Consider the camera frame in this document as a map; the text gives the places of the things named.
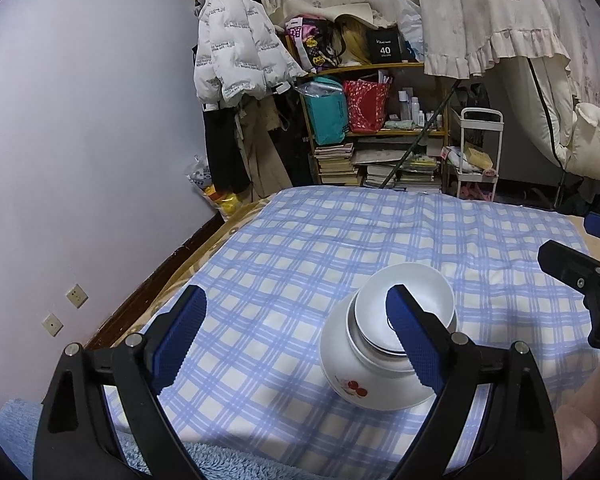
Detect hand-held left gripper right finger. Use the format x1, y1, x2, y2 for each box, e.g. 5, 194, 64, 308
385, 284, 563, 480

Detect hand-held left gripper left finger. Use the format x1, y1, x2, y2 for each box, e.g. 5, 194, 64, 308
32, 285, 208, 480

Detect red patterned bowl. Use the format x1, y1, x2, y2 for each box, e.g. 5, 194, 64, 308
355, 262, 457, 352

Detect white cherry print plate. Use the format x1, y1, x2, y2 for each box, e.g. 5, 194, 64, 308
320, 294, 438, 412

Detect person's right forearm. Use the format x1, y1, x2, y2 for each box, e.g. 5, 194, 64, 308
555, 350, 600, 480

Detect blue checked cloth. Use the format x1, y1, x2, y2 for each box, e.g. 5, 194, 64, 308
102, 187, 600, 461

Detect yellow box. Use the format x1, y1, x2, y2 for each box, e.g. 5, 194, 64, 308
462, 142, 493, 171

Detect white trolley cart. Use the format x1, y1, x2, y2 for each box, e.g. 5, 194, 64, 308
440, 107, 504, 201

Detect yellow plastic bags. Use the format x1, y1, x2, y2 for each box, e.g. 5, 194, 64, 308
207, 185, 246, 221

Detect white patterned plastic bag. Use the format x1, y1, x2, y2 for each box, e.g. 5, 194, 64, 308
187, 157, 213, 191

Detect pile of magazines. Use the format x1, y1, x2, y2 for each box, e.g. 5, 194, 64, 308
355, 147, 441, 191

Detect black bag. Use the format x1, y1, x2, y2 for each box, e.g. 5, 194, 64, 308
460, 82, 491, 111

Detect dark pole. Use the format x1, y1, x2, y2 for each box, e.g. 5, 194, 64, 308
380, 85, 456, 188

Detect dark hanging coat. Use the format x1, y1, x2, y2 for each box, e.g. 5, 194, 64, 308
202, 102, 253, 196

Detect beige hanging coat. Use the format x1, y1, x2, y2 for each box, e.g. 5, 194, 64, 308
235, 97, 293, 198

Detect white bottles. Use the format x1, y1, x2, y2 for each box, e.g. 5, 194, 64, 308
397, 90, 427, 127

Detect black hanging coat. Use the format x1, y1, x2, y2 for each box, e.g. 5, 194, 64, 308
270, 90, 316, 188

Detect red patterned bag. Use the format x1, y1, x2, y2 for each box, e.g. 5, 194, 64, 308
343, 78, 392, 133

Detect teal bag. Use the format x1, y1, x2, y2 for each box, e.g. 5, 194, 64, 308
302, 82, 351, 146

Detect white ruffled floral sheet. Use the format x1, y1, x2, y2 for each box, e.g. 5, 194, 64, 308
410, 0, 600, 106

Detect clear plastic bag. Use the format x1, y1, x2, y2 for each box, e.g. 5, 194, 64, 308
397, 0, 426, 61

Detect wooden shelf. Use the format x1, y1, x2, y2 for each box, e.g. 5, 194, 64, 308
285, 35, 451, 191

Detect black box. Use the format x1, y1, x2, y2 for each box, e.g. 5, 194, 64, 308
365, 30, 406, 63

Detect white puffer jacket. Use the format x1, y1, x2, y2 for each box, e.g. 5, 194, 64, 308
193, 0, 308, 108

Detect cartoon printed bag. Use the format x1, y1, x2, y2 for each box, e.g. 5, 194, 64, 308
286, 16, 338, 71

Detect cream foam sheet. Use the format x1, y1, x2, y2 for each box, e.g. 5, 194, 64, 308
272, 2, 398, 31

